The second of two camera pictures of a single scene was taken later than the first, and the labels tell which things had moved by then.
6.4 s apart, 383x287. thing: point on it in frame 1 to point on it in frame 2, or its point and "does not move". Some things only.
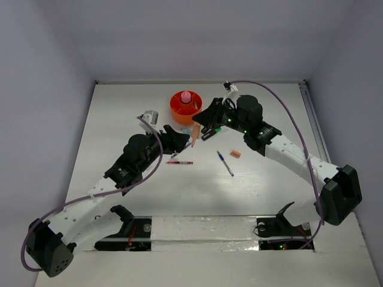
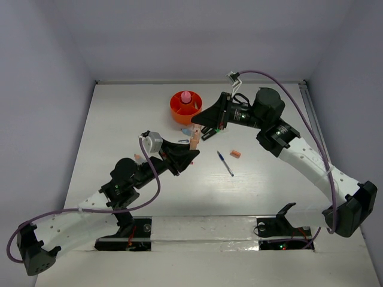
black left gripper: [172, 140] to [175, 156]
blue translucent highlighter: [187, 131] does not move
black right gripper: [211, 115] does not move
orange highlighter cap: [235, 153] does not move
